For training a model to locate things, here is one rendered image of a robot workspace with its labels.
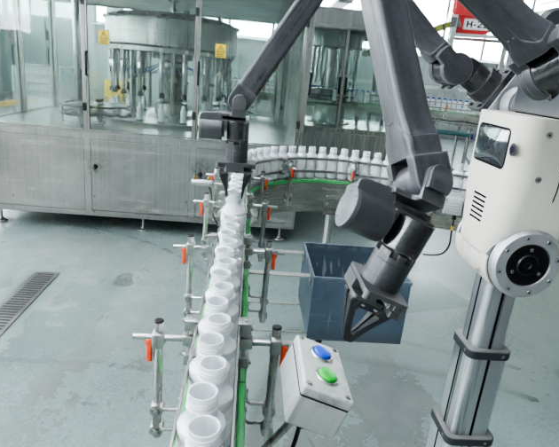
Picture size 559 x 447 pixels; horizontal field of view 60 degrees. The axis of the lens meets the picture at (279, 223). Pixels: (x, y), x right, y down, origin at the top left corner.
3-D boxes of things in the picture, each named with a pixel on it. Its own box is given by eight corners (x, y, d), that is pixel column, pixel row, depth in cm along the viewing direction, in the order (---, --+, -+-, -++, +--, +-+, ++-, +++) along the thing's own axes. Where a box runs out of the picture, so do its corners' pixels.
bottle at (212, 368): (188, 446, 71) (192, 348, 66) (229, 447, 72) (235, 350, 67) (184, 479, 66) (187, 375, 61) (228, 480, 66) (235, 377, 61)
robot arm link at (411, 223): (446, 226, 63) (428, 212, 68) (403, 206, 61) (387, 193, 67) (420, 270, 65) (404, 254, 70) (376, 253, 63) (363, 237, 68)
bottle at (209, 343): (231, 441, 73) (238, 346, 68) (192, 451, 71) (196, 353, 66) (218, 415, 78) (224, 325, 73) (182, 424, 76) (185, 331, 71)
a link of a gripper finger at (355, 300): (327, 341, 67) (359, 284, 65) (320, 316, 74) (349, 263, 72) (370, 357, 69) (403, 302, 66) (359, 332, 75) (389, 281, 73)
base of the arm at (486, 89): (484, 113, 123) (517, 72, 120) (461, 93, 121) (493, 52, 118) (469, 110, 131) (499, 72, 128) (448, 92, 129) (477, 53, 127)
